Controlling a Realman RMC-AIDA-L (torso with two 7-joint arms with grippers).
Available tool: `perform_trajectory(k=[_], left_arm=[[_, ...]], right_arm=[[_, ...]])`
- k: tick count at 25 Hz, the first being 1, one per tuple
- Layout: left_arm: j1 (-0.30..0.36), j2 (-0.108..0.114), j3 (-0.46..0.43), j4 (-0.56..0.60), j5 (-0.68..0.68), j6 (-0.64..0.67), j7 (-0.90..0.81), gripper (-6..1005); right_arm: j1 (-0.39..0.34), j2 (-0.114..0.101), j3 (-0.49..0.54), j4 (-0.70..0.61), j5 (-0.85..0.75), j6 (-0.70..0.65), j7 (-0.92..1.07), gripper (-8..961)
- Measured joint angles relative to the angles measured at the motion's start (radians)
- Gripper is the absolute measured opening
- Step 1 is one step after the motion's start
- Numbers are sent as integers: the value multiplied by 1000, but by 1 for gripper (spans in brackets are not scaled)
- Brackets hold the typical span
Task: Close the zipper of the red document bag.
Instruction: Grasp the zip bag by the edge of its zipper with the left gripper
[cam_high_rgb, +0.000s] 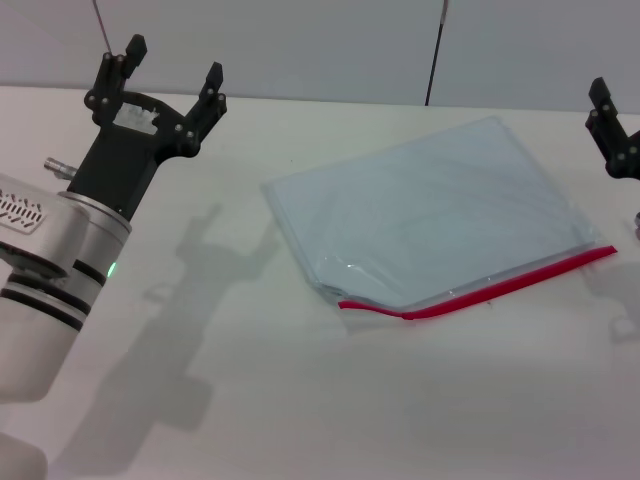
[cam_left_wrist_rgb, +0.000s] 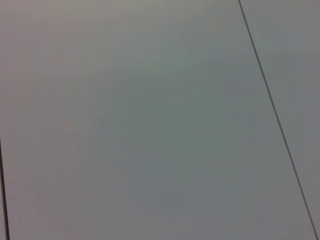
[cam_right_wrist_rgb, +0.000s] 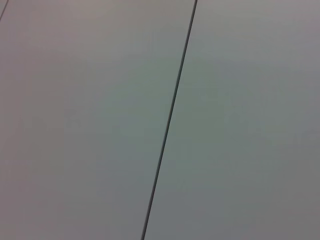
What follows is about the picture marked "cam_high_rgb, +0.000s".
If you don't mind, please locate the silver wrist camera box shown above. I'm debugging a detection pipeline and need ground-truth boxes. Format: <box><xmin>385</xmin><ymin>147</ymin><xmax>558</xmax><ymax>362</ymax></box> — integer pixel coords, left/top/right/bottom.
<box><xmin>0</xmin><ymin>173</ymin><xmax>91</xmax><ymax>281</ymax></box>

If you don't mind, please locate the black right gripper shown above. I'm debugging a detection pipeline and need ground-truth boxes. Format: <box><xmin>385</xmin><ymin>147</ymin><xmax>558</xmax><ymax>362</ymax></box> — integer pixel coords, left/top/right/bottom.
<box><xmin>584</xmin><ymin>76</ymin><xmax>640</xmax><ymax>180</ymax></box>

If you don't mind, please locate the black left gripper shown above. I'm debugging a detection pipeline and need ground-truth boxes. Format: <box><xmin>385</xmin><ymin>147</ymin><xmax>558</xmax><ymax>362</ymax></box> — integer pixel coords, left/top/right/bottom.
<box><xmin>67</xmin><ymin>33</ymin><xmax>228</xmax><ymax>220</ymax></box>

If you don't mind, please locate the silver connector plug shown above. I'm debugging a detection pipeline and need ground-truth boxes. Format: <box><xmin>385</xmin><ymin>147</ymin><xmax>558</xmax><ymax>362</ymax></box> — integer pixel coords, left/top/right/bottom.
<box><xmin>43</xmin><ymin>156</ymin><xmax>77</xmax><ymax>182</ymax></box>

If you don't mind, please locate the clear document bag red zipper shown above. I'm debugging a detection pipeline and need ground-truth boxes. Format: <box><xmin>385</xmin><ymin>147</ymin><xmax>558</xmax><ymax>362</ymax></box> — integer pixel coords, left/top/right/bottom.
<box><xmin>260</xmin><ymin>115</ymin><xmax>619</xmax><ymax>325</ymax></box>

